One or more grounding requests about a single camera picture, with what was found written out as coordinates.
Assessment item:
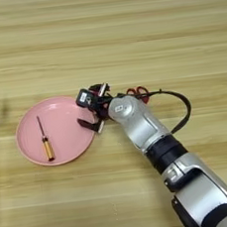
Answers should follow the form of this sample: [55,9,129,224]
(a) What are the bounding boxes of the pink round plate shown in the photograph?
[12,91,104,171]

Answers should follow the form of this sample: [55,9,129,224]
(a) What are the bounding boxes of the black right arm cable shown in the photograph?
[116,84,195,141]

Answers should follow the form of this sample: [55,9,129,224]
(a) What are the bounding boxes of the red handled scissors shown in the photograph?
[125,84,153,107]

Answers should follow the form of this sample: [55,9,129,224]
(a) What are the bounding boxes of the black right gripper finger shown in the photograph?
[76,115,106,137]
[87,81,112,99]

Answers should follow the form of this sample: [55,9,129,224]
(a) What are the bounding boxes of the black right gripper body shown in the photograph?
[88,90,118,124]

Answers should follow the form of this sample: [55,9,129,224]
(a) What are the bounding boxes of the black box white label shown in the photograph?
[74,86,98,111]

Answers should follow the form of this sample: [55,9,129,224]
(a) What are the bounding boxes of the orange handled screwdriver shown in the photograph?
[35,114,57,164]

